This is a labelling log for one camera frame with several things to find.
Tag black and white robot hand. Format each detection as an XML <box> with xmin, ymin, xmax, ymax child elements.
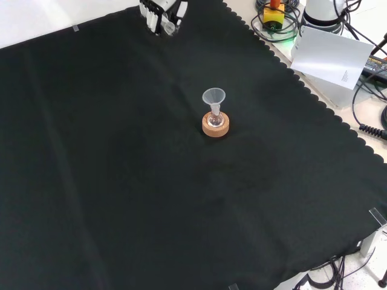
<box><xmin>138</xmin><ymin>0</ymin><xmax>190</xmax><ymax>37</ymax></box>

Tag clear graduated cylinder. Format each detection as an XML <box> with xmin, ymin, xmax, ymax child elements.
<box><xmin>162</xmin><ymin>19</ymin><xmax>178</xmax><ymax>36</ymax></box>

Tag small glass round-bottom flask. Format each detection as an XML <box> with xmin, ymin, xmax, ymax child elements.
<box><xmin>207</xmin><ymin>105</ymin><xmax>224</xmax><ymax>127</ymax></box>

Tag clear plastic funnel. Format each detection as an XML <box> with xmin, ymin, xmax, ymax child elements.
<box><xmin>201</xmin><ymin>88</ymin><xmax>226</xmax><ymax>114</ymax></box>

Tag yellow stop button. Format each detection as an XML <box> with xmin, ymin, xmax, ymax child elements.
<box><xmin>262</xmin><ymin>0</ymin><xmax>286</xmax><ymax>33</ymax></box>

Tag black cloth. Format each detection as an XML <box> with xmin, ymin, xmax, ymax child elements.
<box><xmin>0</xmin><ymin>0</ymin><xmax>387</xmax><ymax>290</ymax></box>

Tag pale board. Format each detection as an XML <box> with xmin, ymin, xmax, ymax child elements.
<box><xmin>290</xmin><ymin>25</ymin><xmax>375</xmax><ymax>91</ymax></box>

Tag black power adapter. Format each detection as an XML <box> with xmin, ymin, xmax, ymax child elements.
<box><xmin>361</xmin><ymin>55</ymin><xmax>387</xmax><ymax>79</ymax></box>

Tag cork ring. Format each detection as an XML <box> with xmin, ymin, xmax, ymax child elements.
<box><xmin>201</xmin><ymin>111</ymin><xmax>230</xmax><ymax>138</ymax></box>

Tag black coiled cable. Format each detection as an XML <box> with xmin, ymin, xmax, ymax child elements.
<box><xmin>351</xmin><ymin>75</ymin><xmax>387</xmax><ymax>140</ymax></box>

